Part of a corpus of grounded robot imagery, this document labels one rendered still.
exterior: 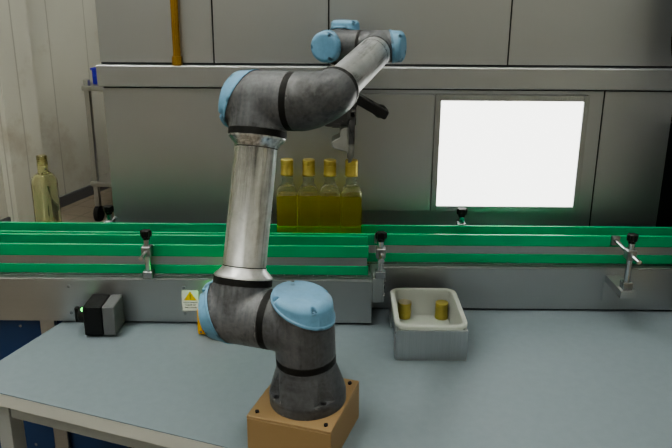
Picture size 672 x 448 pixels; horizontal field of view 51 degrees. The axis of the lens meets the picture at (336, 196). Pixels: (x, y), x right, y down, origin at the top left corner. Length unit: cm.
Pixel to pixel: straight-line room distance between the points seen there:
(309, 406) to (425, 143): 93
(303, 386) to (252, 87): 57
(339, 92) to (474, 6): 76
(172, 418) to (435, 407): 55
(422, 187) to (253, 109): 82
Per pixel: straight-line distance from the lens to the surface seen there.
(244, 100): 137
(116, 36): 209
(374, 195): 205
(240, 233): 136
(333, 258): 184
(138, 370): 175
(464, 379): 169
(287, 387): 138
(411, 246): 194
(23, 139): 524
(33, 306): 204
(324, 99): 133
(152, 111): 209
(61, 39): 564
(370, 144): 201
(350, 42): 170
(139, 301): 194
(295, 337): 131
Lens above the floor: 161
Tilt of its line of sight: 17 degrees down
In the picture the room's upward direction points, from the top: straight up
